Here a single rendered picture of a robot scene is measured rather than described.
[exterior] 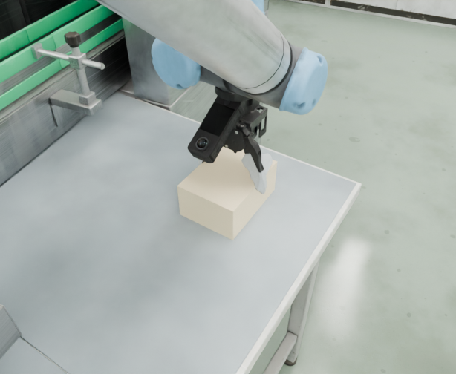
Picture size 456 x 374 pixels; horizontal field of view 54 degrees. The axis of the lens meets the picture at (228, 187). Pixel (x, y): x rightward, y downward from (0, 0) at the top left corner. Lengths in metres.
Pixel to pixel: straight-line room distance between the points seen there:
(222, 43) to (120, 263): 0.51
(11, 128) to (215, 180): 0.43
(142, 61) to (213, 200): 0.48
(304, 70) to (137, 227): 0.47
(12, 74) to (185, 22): 0.69
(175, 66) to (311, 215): 0.43
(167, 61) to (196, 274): 0.36
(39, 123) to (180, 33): 0.72
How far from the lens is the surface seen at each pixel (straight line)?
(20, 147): 1.03
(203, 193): 0.79
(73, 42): 0.94
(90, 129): 1.12
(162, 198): 0.90
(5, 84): 1.00
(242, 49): 0.41
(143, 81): 1.17
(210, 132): 0.72
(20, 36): 1.11
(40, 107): 1.05
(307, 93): 0.52
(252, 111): 0.79
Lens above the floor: 1.37
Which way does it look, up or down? 43 degrees down
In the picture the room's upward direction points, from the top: straight up
